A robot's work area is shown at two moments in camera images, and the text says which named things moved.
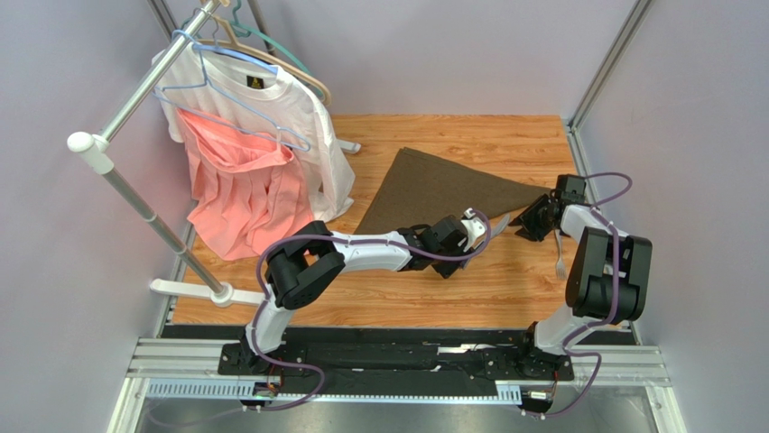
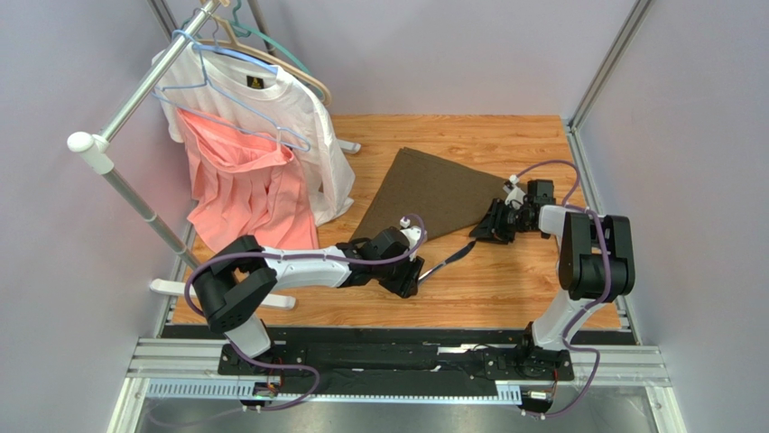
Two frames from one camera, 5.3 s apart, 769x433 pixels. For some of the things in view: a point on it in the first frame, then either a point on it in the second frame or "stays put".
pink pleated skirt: [245, 191] stays put
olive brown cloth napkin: [417, 189] stays put
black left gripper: [446, 271] to [407, 285]
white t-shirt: [262, 98] stays put
